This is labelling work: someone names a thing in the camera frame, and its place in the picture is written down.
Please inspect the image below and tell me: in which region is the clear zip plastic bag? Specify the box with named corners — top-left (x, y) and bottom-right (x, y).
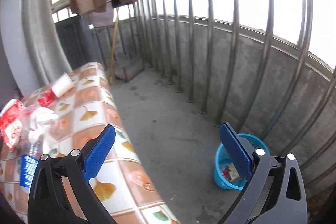
top-left (17, 105), bottom-right (60, 159)

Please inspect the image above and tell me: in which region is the Pepsi plastic bottle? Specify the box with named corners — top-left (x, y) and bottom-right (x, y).
top-left (19, 131), bottom-right (50, 194)

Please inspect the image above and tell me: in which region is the red white snack bag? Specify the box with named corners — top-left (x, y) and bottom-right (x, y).
top-left (1, 99), bottom-right (25, 151)

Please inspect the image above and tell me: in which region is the blue mesh trash basket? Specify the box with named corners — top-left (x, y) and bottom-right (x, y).
top-left (213, 133), bottom-right (270, 190)

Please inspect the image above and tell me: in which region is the patterned tablecloth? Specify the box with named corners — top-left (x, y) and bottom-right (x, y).
top-left (0, 61), bottom-right (182, 224)

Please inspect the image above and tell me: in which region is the small red wrapper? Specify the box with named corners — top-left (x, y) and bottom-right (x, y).
top-left (37, 89), bottom-right (56, 107)

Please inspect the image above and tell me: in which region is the white paper cup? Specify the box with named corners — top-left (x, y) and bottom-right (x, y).
top-left (51, 73), bottom-right (74, 98)

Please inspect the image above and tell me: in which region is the metal dustpan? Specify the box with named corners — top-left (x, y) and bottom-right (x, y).
top-left (113, 55), bottom-right (145, 83)

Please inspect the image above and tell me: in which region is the dark metal cabinet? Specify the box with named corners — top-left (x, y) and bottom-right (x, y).
top-left (55, 15), bottom-right (103, 71)

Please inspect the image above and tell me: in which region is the yellow broom handle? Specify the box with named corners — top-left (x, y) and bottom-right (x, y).
top-left (109, 8), bottom-right (119, 85)

